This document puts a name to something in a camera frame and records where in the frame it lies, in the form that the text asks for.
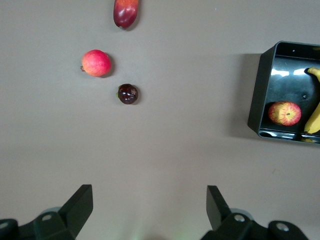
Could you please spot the dark purple mangosteen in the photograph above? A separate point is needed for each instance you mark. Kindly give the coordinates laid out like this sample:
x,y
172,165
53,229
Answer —
x,y
128,94

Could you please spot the red yellow striped apple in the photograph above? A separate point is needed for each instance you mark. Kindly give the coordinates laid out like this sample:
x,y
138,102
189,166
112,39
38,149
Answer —
x,y
285,113

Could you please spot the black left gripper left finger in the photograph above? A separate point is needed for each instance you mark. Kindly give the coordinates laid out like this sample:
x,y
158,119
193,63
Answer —
x,y
72,212

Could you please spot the black plastic tray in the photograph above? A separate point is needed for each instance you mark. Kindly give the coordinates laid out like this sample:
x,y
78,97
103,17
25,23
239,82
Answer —
x,y
258,100

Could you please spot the dark red mango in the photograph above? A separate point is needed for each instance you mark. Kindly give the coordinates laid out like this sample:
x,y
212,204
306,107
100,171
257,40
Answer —
x,y
125,13

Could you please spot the yellow banana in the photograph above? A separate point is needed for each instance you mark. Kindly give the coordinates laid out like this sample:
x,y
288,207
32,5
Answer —
x,y
314,120

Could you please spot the pink-red pomegranate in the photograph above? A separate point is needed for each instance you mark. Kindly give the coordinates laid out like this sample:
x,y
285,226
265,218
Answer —
x,y
96,63

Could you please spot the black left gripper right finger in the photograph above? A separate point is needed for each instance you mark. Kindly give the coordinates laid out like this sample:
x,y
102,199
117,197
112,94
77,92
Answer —
x,y
220,215

